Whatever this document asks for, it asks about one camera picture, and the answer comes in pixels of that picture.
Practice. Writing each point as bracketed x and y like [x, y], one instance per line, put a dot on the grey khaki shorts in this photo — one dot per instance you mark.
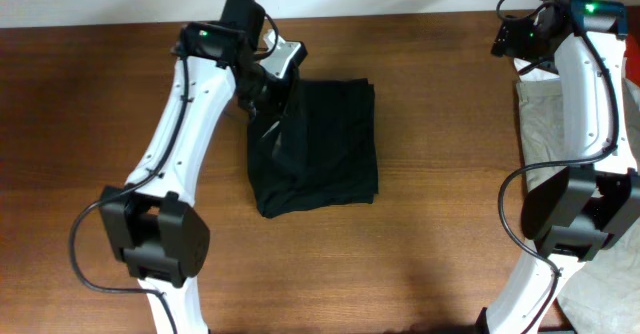
[603, 297]

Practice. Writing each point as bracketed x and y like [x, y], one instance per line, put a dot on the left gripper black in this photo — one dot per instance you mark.
[279, 99]

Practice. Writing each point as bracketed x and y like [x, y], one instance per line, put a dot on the black shorts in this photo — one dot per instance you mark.
[319, 152]

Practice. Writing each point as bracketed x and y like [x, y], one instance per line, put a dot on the white cloth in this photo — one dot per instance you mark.
[535, 69]

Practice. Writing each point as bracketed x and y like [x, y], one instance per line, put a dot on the red cloth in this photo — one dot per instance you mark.
[632, 66]

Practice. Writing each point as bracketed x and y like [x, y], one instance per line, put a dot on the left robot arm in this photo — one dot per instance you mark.
[151, 223]

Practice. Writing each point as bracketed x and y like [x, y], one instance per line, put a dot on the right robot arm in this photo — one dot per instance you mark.
[593, 197]

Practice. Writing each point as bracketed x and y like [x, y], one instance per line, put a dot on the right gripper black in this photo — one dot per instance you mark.
[510, 38]

